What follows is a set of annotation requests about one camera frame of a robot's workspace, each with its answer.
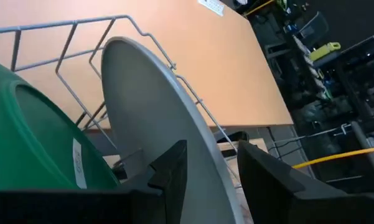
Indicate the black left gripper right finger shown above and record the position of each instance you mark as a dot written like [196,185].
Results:
[283,199]

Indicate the lime green tool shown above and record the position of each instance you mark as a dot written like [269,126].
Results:
[325,51]

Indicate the grey metal pole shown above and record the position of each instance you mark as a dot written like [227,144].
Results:
[367,149]

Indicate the green plate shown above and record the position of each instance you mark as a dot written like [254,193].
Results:
[34,140]

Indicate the black side table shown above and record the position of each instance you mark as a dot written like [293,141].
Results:
[361,62]

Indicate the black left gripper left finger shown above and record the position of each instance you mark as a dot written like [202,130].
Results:
[112,208]

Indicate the light wood desk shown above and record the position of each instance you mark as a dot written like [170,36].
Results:
[221,62]

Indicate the grey plate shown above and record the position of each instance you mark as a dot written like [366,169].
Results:
[149,109]

